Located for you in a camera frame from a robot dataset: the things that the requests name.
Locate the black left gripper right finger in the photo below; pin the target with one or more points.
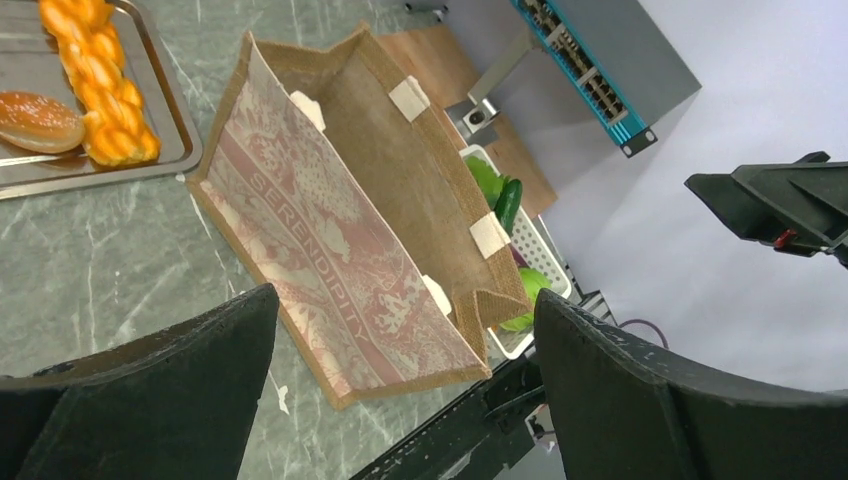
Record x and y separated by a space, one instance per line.
625 408

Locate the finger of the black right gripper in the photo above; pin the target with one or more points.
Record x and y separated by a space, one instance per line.
798 208

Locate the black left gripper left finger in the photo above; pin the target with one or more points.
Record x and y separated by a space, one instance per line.
178 403

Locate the white perforated plastic basket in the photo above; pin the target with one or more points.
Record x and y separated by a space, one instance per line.
531 249

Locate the green bumpy cucumber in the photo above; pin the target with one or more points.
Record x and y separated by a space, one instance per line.
489 182

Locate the burlap grocery bag pink print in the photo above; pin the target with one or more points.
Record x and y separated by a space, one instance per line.
333 179

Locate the green cabbage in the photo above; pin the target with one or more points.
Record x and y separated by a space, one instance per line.
533 282

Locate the dark green cucumber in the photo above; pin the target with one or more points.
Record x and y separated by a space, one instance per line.
508 204

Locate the orange braided bread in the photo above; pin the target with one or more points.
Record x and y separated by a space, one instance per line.
93 58

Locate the round brown bun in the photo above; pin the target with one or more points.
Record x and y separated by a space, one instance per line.
39 123

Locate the silver metal tray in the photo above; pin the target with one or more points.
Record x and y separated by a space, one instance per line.
30 62

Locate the wooden board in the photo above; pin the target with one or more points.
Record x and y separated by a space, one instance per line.
446 73

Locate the blue grey network switch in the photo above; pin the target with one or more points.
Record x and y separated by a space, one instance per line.
618 60

